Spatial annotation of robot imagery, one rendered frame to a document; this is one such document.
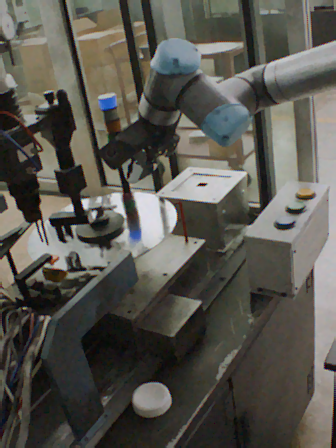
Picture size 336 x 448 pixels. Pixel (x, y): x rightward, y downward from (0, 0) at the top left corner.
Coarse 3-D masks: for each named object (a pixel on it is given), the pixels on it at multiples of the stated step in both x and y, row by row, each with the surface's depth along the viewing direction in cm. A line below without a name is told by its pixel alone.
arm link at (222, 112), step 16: (192, 80) 81; (208, 80) 82; (240, 80) 85; (192, 96) 81; (208, 96) 80; (224, 96) 80; (240, 96) 82; (192, 112) 81; (208, 112) 80; (224, 112) 79; (240, 112) 79; (208, 128) 81; (224, 128) 79; (240, 128) 81; (224, 144) 82
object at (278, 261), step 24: (288, 192) 122; (264, 216) 114; (312, 216) 113; (264, 240) 106; (288, 240) 103; (312, 240) 116; (264, 264) 109; (288, 264) 106; (312, 264) 119; (264, 288) 113; (288, 288) 109
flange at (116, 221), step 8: (112, 216) 112; (120, 216) 111; (88, 224) 110; (96, 224) 108; (104, 224) 108; (112, 224) 108; (120, 224) 108; (80, 232) 108; (88, 232) 107; (96, 232) 106; (104, 232) 106; (112, 232) 106
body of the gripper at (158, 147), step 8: (144, 120) 92; (152, 128) 92; (160, 128) 92; (168, 128) 93; (176, 128) 100; (160, 136) 99; (168, 136) 99; (176, 136) 100; (152, 144) 97; (160, 144) 98; (168, 144) 99; (176, 144) 102; (144, 152) 97; (152, 152) 97; (160, 152) 102; (168, 152) 102; (136, 160) 101; (144, 160) 99; (152, 160) 99
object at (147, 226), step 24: (144, 216) 112; (168, 216) 110; (48, 240) 109; (72, 240) 107; (96, 240) 106; (120, 240) 104; (144, 240) 102; (48, 264) 100; (72, 264) 99; (96, 264) 97
